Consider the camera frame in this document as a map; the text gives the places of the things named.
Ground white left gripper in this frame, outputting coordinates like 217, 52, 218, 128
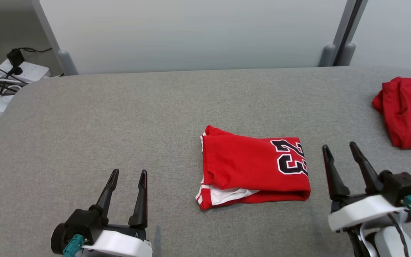
81, 169, 152, 257

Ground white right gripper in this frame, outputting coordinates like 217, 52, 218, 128
322, 142, 404, 232

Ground red shorts with white stripe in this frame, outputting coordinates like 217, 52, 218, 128
372, 76, 411, 149

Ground red jersey with white sleeves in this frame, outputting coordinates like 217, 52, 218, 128
196, 125, 311, 211

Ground grey fabric sofa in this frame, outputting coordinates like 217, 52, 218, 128
0, 66, 411, 257

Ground white power strip with sockets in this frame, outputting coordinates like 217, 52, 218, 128
0, 59, 51, 83

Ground black plug adapter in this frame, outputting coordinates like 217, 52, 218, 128
6, 48, 26, 75

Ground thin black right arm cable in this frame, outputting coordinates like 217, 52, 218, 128
387, 212, 410, 257

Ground dark grey partition post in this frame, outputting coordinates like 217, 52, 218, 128
332, 0, 368, 66

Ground black adapter cable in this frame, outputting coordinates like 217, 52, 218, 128
19, 47, 53, 54

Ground grey slanted partition post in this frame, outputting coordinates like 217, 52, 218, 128
31, 0, 67, 59

